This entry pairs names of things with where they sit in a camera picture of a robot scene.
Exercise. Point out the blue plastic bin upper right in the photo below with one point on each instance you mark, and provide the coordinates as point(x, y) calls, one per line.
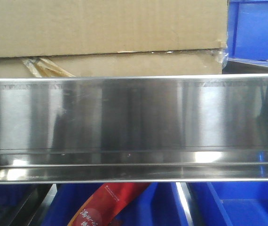
point(248, 29)

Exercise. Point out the blue plastic bin lower left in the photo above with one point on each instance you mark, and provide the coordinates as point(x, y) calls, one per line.
point(18, 204)

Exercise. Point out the red printed package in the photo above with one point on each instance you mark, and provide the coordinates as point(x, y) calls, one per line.
point(106, 203)

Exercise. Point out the blue plastic bin lower middle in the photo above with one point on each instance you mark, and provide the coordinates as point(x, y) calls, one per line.
point(159, 205)

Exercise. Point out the brown cardboard carton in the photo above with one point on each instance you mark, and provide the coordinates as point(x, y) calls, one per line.
point(118, 38)

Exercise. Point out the blue plastic bin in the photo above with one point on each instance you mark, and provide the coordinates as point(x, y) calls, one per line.
point(232, 203)
point(248, 29)
point(159, 205)
point(18, 204)

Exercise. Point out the blue plastic bin lower right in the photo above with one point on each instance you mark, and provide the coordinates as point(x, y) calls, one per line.
point(232, 203)

